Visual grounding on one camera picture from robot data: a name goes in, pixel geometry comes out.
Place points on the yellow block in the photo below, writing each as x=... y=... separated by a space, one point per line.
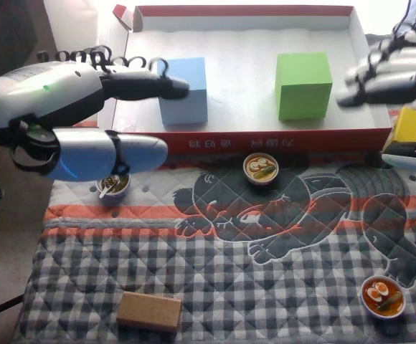
x=410 y=125

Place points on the toy bowl red egg soup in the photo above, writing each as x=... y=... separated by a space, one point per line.
x=383 y=297

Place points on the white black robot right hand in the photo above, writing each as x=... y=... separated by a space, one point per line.
x=391 y=87

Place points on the grey checked quilt with bear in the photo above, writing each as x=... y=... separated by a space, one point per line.
x=229 y=258

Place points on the toy bowl yellow soup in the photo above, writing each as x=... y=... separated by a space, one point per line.
x=260 y=168

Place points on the red and white tray box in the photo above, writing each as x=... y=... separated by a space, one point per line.
x=244 y=46

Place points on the wooden block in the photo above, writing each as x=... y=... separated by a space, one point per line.
x=148 y=311

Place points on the blue cube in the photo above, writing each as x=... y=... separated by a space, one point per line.
x=186 y=107

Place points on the toy bowl green noodles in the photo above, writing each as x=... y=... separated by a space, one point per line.
x=116 y=188

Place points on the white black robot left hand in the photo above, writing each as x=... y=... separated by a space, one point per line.
x=61 y=89

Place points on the green cube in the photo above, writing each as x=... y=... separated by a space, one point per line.
x=301 y=89

